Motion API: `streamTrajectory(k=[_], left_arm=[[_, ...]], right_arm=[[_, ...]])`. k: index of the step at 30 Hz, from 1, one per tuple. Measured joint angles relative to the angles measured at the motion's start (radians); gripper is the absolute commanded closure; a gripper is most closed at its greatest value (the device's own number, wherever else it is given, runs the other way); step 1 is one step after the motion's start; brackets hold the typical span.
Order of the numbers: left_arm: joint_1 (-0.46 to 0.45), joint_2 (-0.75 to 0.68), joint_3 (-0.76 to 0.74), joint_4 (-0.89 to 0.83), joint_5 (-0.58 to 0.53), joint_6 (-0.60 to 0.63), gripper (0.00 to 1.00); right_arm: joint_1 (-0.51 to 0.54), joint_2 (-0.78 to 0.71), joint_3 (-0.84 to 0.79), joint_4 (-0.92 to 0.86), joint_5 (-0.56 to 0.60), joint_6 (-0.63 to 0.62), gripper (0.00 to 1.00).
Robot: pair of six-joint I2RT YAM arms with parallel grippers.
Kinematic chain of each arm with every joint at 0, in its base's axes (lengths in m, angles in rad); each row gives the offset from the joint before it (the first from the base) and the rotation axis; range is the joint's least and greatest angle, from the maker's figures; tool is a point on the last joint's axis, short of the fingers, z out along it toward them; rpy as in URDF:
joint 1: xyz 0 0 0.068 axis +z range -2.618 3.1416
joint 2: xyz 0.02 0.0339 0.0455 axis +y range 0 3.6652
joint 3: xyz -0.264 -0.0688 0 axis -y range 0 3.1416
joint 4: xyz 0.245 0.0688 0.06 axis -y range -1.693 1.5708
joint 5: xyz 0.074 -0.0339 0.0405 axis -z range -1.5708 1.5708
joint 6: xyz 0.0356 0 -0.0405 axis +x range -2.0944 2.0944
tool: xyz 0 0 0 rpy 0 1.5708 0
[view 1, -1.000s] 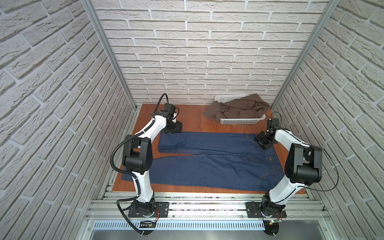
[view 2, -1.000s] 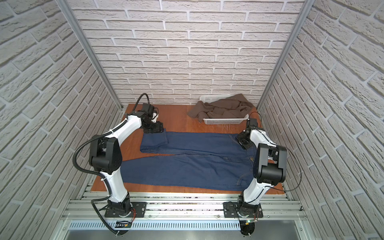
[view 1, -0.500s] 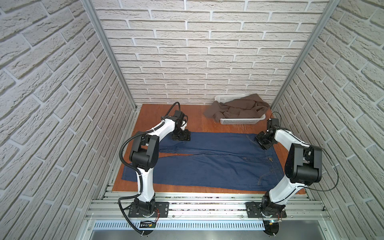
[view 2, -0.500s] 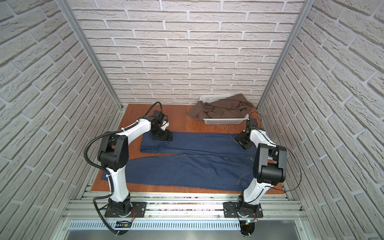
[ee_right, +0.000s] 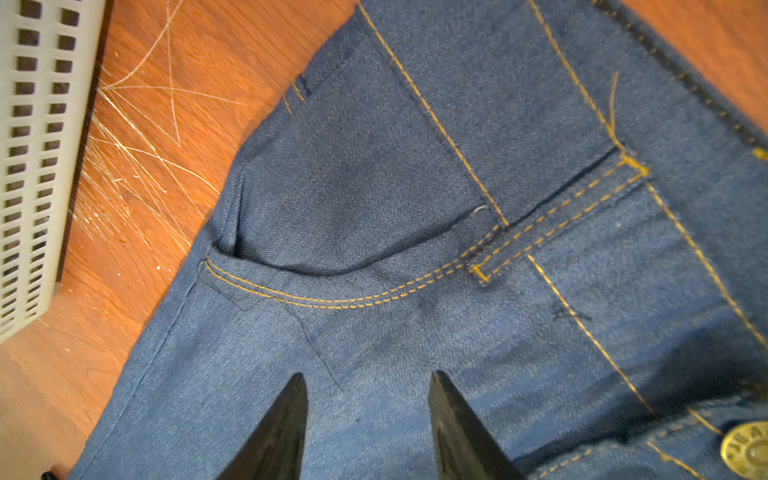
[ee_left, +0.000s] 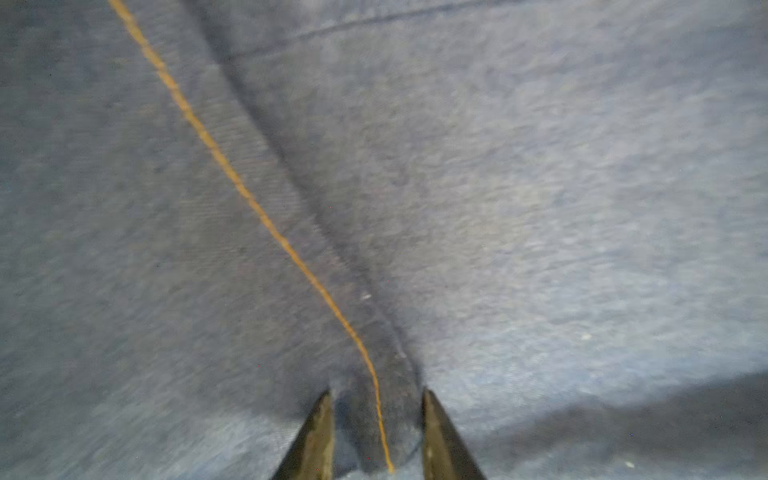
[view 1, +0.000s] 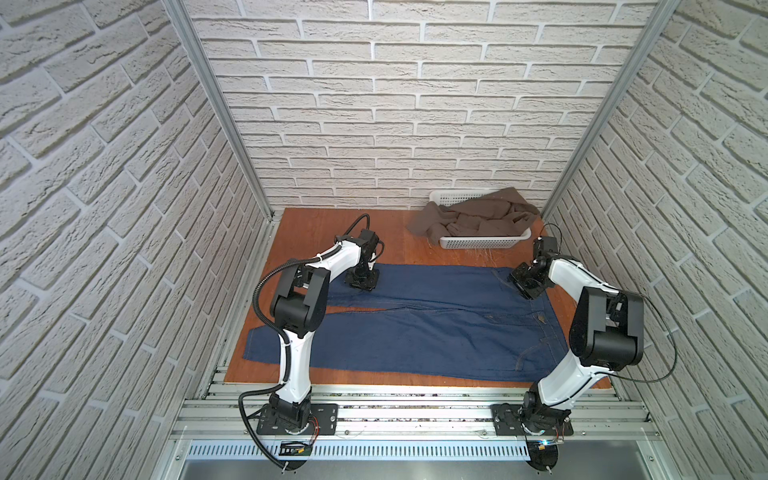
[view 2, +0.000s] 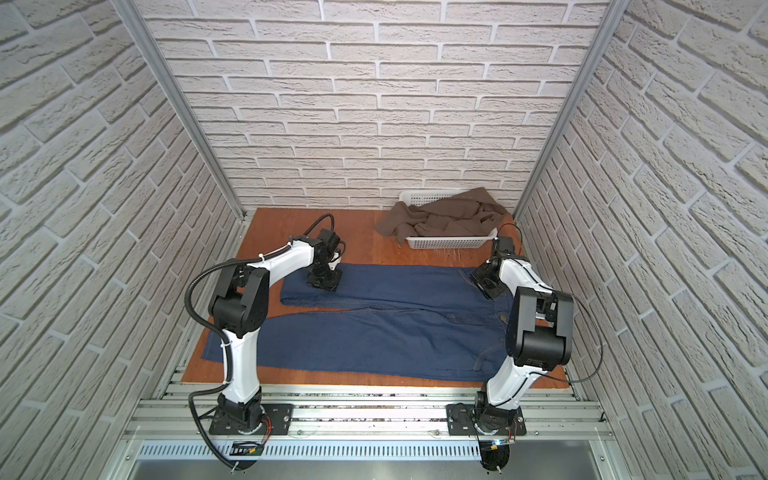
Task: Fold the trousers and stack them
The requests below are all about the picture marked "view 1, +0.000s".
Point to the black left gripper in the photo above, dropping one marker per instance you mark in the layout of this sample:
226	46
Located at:
371	285

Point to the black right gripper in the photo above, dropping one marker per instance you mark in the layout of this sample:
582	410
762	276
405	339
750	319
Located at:
515	273

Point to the blue denim jeans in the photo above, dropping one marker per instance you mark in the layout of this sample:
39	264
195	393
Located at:
451	321

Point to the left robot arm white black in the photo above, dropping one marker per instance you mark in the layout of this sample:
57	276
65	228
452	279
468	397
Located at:
292	301

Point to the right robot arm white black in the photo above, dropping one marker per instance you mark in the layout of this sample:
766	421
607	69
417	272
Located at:
606	335

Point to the brown trousers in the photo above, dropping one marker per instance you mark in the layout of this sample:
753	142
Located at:
503	213

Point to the white plastic laundry basket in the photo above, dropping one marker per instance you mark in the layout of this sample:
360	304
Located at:
451	197

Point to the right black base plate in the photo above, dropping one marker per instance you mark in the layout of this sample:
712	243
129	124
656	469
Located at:
517	420

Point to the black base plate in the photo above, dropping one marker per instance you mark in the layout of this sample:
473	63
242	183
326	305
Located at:
310	419
517	420

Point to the aluminium mounting rail frame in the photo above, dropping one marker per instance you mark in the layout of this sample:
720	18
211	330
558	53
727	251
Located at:
425	423

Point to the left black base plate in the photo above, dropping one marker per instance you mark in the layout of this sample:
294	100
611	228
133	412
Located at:
310	419

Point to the right corner aluminium post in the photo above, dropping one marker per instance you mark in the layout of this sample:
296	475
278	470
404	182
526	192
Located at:
658	20

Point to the corner aluminium post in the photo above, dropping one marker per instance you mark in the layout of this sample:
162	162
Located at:
658	20
191	42

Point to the left corner aluminium post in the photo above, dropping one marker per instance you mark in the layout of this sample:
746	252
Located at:
191	42

